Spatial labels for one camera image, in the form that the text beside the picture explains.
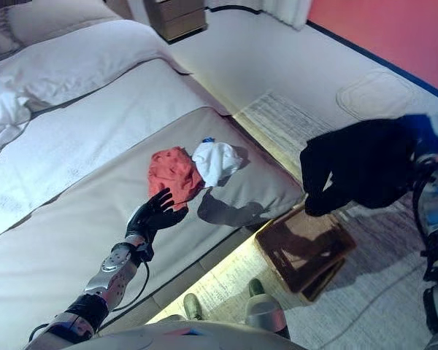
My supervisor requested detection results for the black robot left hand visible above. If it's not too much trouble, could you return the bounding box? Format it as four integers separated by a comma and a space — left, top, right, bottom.
126, 187, 189, 244

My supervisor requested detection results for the red garment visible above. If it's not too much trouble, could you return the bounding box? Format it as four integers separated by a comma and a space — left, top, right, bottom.
147, 146, 206, 211

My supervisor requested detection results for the white garment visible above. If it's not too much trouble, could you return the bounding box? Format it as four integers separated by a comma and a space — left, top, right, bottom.
191, 136, 250, 189

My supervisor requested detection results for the black garment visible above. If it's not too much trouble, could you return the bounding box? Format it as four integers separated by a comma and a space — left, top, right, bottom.
299, 116, 429, 218

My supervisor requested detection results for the brown wicker basket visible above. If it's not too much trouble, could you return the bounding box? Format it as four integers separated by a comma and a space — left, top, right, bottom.
254, 206, 358, 303

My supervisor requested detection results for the white rounded floor mat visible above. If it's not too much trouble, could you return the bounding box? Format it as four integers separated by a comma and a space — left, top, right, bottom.
335, 71, 415, 120

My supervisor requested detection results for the white duvet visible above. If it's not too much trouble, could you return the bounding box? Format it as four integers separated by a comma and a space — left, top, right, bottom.
0, 20, 238, 252

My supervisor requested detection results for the grey robot torso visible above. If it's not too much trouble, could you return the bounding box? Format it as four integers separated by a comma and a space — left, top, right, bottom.
64, 319, 296, 350

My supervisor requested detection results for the grey robot right leg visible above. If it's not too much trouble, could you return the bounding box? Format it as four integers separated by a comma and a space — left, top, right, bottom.
245, 279, 291, 340

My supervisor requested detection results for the grey patterned rug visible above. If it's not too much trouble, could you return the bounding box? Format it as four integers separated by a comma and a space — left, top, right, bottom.
145, 93, 438, 350

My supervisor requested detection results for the white curtain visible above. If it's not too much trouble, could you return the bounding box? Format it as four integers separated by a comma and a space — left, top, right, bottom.
204, 0, 313, 31

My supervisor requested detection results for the brown wooden nightstand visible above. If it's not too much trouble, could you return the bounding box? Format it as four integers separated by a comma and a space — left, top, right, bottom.
144, 0, 209, 42

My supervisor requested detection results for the beige pillow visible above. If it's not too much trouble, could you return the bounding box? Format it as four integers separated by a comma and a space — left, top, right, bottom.
5, 0, 120, 45

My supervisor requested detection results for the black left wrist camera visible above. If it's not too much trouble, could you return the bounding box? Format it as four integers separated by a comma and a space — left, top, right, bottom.
133, 242, 155, 263

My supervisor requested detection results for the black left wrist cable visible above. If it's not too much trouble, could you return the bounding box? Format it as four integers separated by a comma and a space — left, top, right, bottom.
112, 257, 150, 313

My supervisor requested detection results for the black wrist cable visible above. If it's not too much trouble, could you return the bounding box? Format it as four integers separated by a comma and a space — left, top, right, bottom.
112, 257, 150, 313
410, 171, 437, 278

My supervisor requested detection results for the beige upholstered bed frame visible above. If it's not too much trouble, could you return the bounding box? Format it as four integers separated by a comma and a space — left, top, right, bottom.
94, 224, 274, 329

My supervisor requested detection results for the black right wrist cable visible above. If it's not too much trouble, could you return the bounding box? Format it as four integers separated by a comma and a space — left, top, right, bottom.
410, 171, 437, 278

